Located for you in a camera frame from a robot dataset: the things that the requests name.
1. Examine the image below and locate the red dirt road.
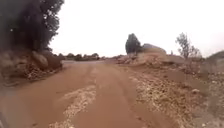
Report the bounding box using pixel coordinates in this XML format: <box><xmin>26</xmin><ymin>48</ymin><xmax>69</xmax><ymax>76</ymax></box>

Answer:
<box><xmin>0</xmin><ymin>60</ymin><xmax>181</xmax><ymax>128</ymax></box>

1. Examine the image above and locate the large pale boulder mound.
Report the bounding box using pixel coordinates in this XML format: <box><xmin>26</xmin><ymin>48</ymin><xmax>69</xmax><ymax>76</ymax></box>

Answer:
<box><xmin>134</xmin><ymin>43</ymin><xmax>185</xmax><ymax>66</ymax></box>

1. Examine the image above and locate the large dark tree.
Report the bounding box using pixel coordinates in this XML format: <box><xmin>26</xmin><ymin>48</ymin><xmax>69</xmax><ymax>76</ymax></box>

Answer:
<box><xmin>0</xmin><ymin>0</ymin><xmax>65</xmax><ymax>54</ymax></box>

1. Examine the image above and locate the small dark tree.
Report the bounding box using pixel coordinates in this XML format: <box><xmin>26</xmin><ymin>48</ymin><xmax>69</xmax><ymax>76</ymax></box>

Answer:
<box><xmin>124</xmin><ymin>32</ymin><xmax>142</xmax><ymax>56</ymax></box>

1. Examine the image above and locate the thin sparse tree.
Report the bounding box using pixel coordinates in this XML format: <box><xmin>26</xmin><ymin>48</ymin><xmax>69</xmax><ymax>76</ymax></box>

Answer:
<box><xmin>175</xmin><ymin>32</ymin><xmax>203</xmax><ymax>61</ymax></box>

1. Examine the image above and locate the rocky earth bank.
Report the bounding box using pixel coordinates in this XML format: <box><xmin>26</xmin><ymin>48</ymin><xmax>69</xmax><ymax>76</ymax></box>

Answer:
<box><xmin>0</xmin><ymin>49</ymin><xmax>64</xmax><ymax>84</ymax></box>

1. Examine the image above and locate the distant row of trees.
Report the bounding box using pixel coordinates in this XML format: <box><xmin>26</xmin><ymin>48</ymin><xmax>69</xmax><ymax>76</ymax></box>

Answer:
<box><xmin>57</xmin><ymin>52</ymin><xmax>101</xmax><ymax>62</ymax></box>

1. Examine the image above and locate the stony rubble verge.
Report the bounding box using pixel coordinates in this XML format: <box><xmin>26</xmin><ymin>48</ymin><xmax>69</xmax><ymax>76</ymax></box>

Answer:
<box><xmin>116</xmin><ymin>59</ymin><xmax>224</xmax><ymax>128</ymax></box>

